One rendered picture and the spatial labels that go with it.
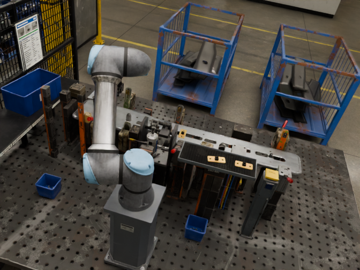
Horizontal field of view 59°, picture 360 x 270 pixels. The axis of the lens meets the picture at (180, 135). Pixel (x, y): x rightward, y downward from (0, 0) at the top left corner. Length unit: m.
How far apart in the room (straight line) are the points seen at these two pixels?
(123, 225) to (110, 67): 0.64
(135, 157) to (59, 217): 0.75
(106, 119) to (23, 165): 1.02
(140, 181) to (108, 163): 0.14
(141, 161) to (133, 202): 0.19
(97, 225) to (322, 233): 1.27
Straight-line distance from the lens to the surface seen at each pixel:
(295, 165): 1.94
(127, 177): 1.22
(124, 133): 1.75
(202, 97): 3.96
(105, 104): 1.24
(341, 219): 2.24
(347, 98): 3.72
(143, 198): 1.31
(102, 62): 1.26
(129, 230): 1.41
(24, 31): 2.12
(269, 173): 1.56
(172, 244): 1.74
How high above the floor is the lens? 2.15
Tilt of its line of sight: 37 degrees down
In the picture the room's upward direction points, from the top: 10 degrees clockwise
